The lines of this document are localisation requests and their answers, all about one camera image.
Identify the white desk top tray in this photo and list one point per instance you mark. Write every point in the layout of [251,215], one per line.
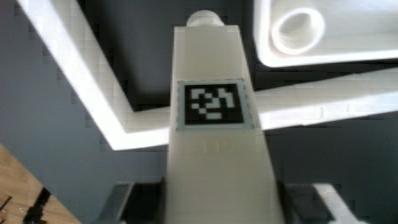
[324,31]

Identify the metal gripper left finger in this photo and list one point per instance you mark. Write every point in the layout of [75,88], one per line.
[114,208]

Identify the white L-shaped fence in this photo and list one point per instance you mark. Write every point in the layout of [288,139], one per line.
[306,104]

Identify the white leg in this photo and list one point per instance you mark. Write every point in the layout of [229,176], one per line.
[221,186]

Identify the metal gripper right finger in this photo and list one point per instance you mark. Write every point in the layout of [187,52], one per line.
[343,216]

